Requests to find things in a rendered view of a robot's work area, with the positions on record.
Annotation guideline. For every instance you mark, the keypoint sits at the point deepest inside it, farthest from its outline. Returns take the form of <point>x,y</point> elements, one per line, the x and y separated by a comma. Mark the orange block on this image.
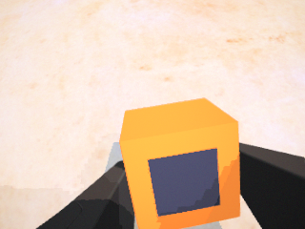
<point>182,161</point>

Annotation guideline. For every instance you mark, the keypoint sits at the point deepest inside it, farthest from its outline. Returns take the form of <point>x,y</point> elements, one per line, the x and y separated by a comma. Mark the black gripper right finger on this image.
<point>273,186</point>

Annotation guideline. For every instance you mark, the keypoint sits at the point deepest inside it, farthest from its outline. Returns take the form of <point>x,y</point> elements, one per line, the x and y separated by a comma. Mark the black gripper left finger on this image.
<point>107,204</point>

